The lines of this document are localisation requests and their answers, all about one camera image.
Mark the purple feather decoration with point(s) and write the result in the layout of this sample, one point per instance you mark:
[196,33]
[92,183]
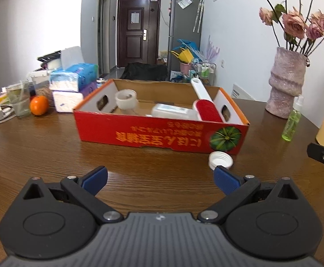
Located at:
[213,50]

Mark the grey refrigerator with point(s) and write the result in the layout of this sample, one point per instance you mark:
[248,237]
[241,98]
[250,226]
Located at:
[183,25]

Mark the pink plastic bin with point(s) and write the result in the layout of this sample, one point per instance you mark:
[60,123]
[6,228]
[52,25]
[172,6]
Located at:
[185,68]

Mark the black and white appliance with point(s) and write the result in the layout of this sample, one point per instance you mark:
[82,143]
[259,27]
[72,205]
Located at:
[50,59]

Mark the small white bottle cap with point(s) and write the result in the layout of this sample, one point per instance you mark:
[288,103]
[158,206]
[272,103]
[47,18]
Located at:
[220,158]

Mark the dark brown door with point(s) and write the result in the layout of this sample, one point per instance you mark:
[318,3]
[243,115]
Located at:
[138,33]

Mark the yellow dustpan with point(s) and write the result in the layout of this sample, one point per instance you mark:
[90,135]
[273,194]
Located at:
[183,55]

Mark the red and white lint brush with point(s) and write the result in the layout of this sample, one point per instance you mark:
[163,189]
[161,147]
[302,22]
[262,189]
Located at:
[209,111]

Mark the white cotton swab box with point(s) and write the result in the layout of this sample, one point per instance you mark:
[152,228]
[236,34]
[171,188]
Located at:
[173,111]

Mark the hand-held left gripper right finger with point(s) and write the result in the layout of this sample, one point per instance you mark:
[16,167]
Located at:
[225,182]

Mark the white folded umbrella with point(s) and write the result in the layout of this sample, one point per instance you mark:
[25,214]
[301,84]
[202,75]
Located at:
[198,14]

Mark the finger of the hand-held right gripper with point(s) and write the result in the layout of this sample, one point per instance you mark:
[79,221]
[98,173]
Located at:
[318,150]

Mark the white tissue pack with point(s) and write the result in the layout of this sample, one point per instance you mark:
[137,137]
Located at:
[67,101]

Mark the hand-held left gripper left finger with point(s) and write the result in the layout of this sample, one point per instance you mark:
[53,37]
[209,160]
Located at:
[95,180]

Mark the dried pink rose bouquet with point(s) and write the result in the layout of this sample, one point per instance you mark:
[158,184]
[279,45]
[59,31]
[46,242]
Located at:
[294,23]

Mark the white leaning board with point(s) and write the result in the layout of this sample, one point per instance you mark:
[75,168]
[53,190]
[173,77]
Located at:
[242,93]

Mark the orange fruit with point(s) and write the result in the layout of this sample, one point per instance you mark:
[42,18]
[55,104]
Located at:
[39,105]

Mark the clear plastic pouch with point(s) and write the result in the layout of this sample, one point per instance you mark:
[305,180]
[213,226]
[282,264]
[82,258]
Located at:
[184,2]

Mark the clear toothpick jar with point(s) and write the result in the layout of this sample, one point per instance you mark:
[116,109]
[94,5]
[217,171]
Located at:
[42,87]

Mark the green spray bottle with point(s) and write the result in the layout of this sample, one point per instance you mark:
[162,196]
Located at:
[291,125]

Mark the pink textured vase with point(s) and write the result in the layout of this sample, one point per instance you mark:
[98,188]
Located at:
[286,83]

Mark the red cardboard box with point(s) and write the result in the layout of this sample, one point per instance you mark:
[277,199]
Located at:
[156,133]

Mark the blue tissue pack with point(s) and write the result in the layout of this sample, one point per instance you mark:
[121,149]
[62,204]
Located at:
[75,75]

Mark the white tape roll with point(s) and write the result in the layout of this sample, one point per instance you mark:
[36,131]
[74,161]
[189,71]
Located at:
[127,101]

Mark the purple tissue pack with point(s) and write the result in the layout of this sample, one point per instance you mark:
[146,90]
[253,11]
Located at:
[89,89]

